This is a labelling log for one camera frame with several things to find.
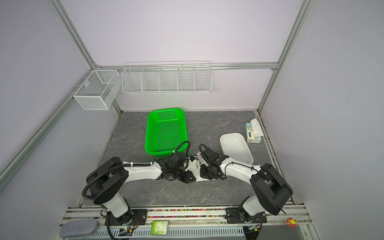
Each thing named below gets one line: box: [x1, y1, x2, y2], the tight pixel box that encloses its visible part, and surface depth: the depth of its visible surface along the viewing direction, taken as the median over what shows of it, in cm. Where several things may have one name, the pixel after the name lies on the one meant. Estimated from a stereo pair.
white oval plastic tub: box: [220, 132, 254, 165], surface depth 101 cm
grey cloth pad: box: [59, 219, 99, 238], surface depth 70 cm
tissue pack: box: [245, 118, 264, 144], surface depth 102 cm
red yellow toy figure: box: [286, 217, 298, 229], surface depth 69 cm
